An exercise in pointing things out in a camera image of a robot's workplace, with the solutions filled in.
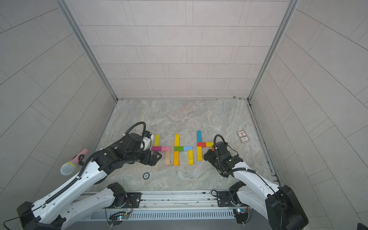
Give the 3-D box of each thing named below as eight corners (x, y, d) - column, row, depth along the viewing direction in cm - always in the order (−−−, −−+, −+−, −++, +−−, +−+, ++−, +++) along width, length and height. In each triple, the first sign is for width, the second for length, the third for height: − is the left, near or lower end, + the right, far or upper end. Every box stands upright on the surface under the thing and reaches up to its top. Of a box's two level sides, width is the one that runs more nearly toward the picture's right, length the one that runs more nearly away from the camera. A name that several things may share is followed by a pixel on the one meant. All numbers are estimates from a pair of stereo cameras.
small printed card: (241, 143, 94) (242, 142, 92) (235, 133, 99) (236, 131, 97) (249, 141, 95) (250, 140, 93) (243, 131, 100) (244, 129, 98)
